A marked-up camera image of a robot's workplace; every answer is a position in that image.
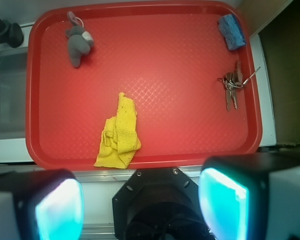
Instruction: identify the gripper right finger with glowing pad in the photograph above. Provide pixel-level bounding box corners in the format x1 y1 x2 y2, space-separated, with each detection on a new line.
198 151 300 240

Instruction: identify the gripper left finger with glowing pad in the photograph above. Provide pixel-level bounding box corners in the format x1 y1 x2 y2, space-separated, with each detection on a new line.
0 169 84 240

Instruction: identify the silver key bunch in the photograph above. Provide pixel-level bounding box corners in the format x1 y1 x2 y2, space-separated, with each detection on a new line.
217 60 261 112

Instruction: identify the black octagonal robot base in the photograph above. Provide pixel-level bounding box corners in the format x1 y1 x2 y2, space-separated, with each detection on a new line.
112 167 215 240

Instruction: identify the yellow cloth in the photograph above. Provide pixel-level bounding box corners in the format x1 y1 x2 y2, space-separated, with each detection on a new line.
93 92 142 169

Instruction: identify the steel sink basin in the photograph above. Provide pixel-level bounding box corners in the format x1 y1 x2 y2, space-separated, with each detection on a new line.
0 48 28 140

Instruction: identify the red plastic tray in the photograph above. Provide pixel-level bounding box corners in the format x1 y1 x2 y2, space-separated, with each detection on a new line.
25 0 262 171

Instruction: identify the grey plush toy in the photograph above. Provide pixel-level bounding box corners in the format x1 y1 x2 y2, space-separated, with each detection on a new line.
64 11 95 68

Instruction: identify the blue sponge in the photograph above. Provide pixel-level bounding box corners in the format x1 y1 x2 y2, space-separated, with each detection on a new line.
218 13 247 51

